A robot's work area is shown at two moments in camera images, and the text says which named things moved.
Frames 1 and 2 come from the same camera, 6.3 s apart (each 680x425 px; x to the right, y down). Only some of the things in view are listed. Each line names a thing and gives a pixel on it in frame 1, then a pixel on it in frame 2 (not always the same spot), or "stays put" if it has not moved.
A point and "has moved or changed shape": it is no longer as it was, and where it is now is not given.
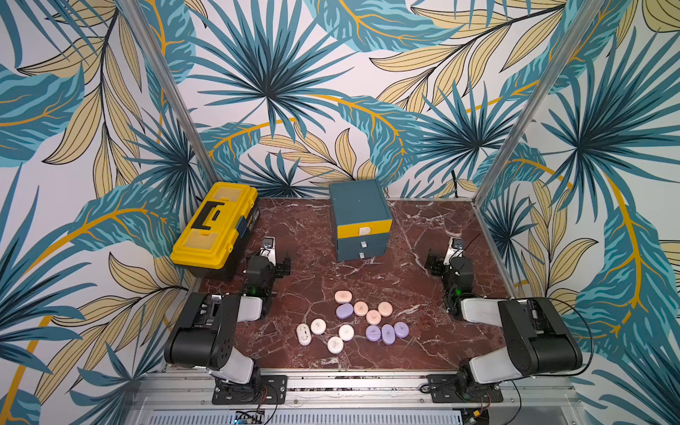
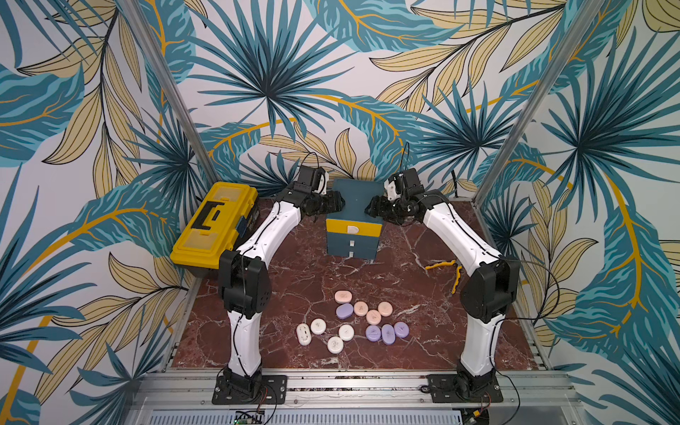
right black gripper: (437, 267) -> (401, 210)
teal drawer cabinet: (361, 219) stays put
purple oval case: (388, 334) stays put
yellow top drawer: (364, 228) has moved or changed shape
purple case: (373, 333) stays put
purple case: (401, 329) stays put
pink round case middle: (374, 317) stays put
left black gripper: (282, 267) -> (336, 203)
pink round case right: (385, 308) stays put
